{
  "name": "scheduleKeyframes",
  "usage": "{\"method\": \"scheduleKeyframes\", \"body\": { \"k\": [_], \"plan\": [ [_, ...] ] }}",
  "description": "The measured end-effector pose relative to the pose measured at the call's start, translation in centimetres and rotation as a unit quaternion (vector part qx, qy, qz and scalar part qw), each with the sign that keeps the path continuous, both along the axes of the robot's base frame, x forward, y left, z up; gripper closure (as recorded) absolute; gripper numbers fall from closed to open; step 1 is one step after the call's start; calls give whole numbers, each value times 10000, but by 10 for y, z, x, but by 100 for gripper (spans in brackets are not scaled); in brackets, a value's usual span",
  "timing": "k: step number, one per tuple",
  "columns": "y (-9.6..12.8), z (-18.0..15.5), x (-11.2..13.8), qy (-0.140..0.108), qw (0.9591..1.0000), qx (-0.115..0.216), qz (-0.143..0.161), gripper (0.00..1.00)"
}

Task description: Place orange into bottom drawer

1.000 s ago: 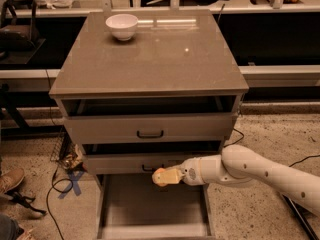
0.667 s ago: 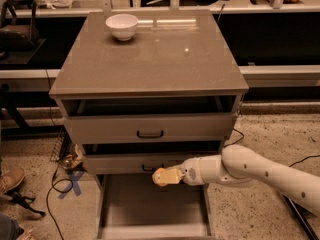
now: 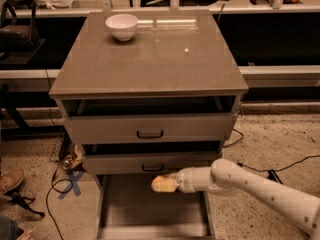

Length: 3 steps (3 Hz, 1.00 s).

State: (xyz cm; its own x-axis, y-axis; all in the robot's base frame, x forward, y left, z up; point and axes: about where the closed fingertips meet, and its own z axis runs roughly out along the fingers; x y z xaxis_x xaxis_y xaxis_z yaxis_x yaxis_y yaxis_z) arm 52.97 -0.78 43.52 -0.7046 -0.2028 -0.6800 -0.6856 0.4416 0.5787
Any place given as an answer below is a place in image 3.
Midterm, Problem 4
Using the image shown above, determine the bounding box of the orange fruit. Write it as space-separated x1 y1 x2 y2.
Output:
153 175 164 183

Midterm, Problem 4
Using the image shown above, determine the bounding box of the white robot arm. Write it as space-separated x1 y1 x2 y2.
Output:
151 159 320 240

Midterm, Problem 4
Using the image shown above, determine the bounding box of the grey middle drawer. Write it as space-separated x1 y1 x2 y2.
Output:
83 141 222 175

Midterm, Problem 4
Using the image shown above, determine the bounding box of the grey drawer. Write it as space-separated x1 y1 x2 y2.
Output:
96 174 216 240
83 141 222 175
60 95 240 145

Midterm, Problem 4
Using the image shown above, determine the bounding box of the grey bottom drawer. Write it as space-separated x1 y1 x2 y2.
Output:
96 174 216 240

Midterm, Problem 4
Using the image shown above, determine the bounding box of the grey top drawer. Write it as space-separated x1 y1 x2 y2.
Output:
60 95 240 145

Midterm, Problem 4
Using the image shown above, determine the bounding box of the grey drawer cabinet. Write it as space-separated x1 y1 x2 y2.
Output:
48 9 250 240

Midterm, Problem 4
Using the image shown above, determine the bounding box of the blue tape cross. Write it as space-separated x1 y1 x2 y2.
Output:
58 171 84 199

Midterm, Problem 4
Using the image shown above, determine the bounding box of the black metal stand leg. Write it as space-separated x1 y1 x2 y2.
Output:
268 170 282 184

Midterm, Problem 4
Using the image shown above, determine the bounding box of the white ceramic bowl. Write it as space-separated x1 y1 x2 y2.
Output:
105 14 138 41

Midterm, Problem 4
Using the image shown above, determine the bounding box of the blue jeans knee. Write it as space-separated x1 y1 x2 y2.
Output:
0 215 24 240

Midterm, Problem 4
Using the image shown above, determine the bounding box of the dark bag on shelf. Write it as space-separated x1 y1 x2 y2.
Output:
0 0 44 65

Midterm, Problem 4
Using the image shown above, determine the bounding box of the black middle drawer handle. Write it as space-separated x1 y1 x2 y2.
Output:
141 164 165 172

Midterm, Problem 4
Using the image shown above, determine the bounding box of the black drawer handle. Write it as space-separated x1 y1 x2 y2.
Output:
136 130 164 139
141 164 165 172

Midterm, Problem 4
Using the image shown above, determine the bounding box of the black top drawer handle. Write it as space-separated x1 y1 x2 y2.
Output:
136 130 164 139

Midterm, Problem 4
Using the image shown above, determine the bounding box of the black cable left floor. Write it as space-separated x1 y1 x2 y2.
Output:
45 165 74 240

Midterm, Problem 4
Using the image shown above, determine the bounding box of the wire basket on floor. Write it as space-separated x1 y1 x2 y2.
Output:
50 129 82 171

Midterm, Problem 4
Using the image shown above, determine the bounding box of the black power cable right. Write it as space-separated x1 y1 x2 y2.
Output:
223 127 320 174

